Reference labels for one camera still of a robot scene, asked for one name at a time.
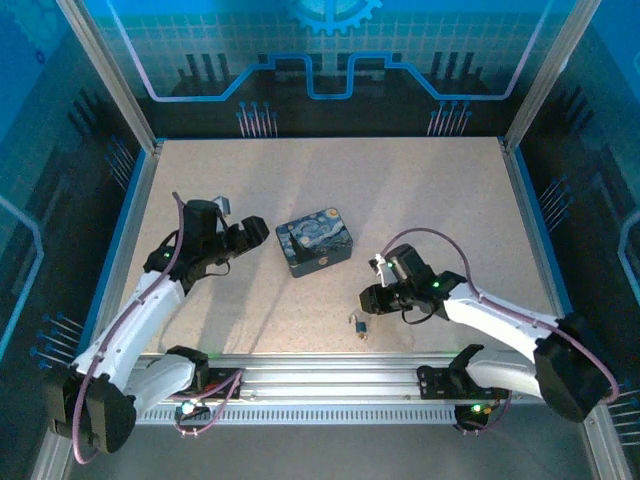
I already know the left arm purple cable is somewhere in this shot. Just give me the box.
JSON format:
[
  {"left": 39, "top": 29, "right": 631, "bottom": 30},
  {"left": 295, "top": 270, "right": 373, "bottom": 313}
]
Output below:
[{"left": 72, "top": 190, "right": 246, "bottom": 465}]

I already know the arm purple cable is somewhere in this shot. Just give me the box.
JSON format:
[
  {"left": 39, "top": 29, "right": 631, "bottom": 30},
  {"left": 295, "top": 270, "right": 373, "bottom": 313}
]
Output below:
[
  {"left": 382, "top": 227, "right": 621, "bottom": 436},
  {"left": 72, "top": 190, "right": 246, "bottom": 465}
]

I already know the aluminium frame post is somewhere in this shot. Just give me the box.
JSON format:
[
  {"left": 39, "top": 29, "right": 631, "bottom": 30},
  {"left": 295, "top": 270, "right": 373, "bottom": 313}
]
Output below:
[
  {"left": 499, "top": 0, "right": 604, "bottom": 154},
  {"left": 54, "top": 0, "right": 164, "bottom": 154}
]

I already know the starry night print tin box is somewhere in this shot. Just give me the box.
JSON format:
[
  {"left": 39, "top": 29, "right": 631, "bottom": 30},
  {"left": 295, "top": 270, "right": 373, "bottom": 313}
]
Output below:
[{"left": 274, "top": 207, "right": 355, "bottom": 280}]

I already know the slotted grey cable duct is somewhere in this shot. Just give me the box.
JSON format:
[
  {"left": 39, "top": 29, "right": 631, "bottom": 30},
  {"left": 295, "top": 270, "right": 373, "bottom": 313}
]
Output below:
[{"left": 134, "top": 407, "right": 464, "bottom": 426}]

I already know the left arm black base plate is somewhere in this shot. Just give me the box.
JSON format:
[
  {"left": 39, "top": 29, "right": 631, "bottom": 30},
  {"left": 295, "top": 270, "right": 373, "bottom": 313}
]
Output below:
[{"left": 199, "top": 367, "right": 244, "bottom": 401}]

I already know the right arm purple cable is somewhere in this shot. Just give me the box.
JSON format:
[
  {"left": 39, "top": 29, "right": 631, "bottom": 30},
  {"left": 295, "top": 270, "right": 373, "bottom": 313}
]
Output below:
[{"left": 382, "top": 227, "right": 621, "bottom": 436}]

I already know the aluminium table side rail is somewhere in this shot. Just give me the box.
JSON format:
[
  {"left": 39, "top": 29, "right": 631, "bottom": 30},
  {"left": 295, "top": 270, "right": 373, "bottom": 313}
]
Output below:
[
  {"left": 499, "top": 139, "right": 579, "bottom": 321},
  {"left": 82, "top": 142, "right": 164, "bottom": 364}
]

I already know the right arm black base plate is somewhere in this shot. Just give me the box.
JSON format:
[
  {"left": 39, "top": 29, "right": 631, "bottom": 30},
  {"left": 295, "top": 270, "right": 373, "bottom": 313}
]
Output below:
[{"left": 416, "top": 362, "right": 511, "bottom": 401}]

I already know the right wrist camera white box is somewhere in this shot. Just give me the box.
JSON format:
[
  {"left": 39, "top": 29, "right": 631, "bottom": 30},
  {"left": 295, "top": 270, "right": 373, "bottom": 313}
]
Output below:
[{"left": 368, "top": 253, "right": 394, "bottom": 289}]

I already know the aluminium mounting rail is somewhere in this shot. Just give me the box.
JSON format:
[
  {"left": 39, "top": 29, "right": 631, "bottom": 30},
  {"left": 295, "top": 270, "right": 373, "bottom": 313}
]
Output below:
[{"left": 124, "top": 352, "right": 599, "bottom": 407}]

